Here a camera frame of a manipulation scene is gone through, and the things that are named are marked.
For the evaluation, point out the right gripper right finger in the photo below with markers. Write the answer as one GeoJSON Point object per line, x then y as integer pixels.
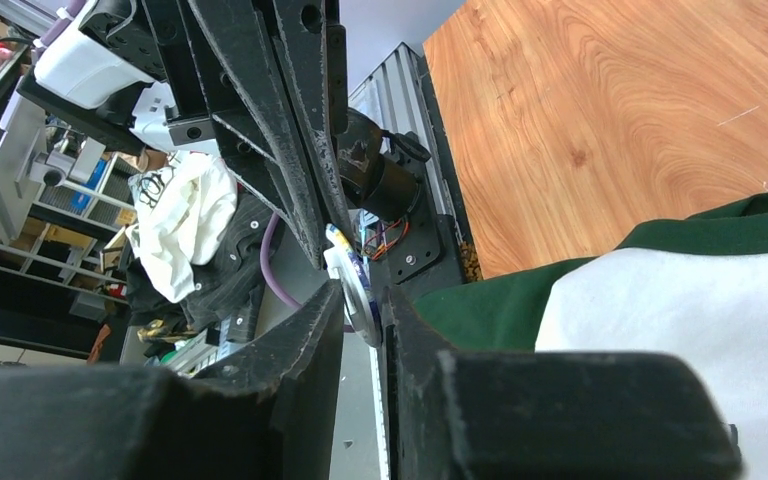
{"type": "Point", "coordinates": [457, 414]}

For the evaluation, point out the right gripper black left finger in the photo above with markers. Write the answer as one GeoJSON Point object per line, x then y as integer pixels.
{"type": "Point", "coordinates": [266, 411]}

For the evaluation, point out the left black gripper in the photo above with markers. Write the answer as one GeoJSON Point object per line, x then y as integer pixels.
{"type": "Point", "coordinates": [264, 81]}

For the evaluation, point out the round dark brooch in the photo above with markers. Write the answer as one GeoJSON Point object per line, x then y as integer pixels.
{"type": "Point", "coordinates": [361, 309]}

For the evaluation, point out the white green garment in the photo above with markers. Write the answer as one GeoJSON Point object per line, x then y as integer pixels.
{"type": "Point", "coordinates": [696, 288]}

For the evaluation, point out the dark striped garment background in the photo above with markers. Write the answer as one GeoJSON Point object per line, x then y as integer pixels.
{"type": "Point", "coordinates": [230, 284]}

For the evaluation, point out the white cloth pile background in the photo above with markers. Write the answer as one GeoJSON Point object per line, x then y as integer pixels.
{"type": "Point", "coordinates": [182, 212]}

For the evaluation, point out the metal storage shelf background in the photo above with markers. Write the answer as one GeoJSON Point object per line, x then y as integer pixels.
{"type": "Point", "coordinates": [51, 298]}

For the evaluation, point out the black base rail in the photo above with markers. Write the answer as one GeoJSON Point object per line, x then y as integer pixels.
{"type": "Point", "coordinates": [430, 246]}

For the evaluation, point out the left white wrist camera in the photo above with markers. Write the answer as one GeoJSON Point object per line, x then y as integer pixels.
{"type": "Point", "coordinates": [123, 73]}

